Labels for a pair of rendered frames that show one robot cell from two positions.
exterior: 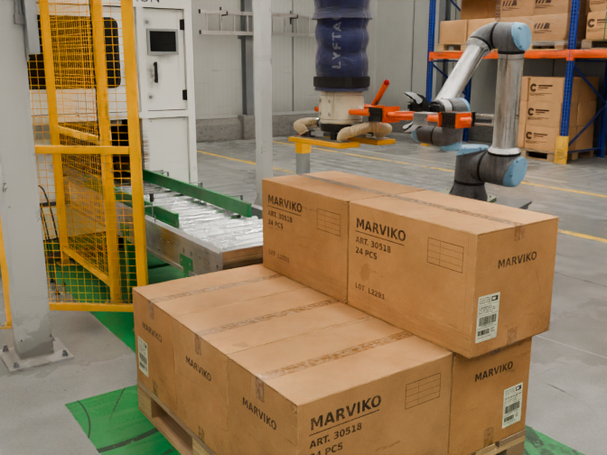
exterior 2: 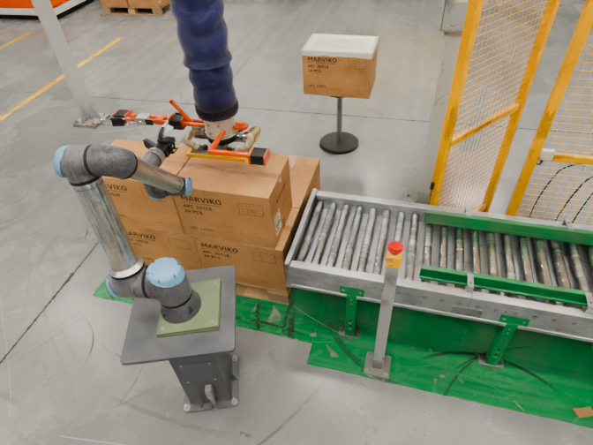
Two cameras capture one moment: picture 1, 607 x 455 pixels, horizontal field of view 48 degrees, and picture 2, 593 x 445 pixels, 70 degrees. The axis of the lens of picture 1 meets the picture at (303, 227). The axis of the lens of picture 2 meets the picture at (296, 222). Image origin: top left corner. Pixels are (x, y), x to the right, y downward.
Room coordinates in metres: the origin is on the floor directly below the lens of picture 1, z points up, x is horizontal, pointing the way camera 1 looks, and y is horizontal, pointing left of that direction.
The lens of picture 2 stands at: (4.68, -1.10, 2.39)
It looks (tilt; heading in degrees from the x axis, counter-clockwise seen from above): 43 degrees down; 143
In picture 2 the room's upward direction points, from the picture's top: 4 degrees counter-clockwise
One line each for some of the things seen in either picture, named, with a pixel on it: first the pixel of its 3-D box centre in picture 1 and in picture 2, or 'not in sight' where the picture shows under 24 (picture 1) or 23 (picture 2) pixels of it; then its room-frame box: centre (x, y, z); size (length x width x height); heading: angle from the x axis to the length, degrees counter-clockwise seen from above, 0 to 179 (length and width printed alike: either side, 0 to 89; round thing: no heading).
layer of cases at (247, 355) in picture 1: (316, 354); (228, 208); (2.45, -0.05, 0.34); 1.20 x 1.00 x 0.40; 35
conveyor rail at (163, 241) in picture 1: (130, 225); (496, 227); (3.94, 1.02, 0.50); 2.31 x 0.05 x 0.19; 35
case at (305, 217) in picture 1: (340, 229); (236, 197); (2.82, -0.15, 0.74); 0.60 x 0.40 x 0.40; 35
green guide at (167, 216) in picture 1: (117, 198); (566, 230); (4.27, 1.17, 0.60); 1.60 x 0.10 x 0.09; 35
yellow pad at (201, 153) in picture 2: (359, 134); (217, 150); (2.86, -0.23, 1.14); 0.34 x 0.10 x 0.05; 37
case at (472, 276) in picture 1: (445, 264); (149, 184); (2.32, -0.50, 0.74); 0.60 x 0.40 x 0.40; 35
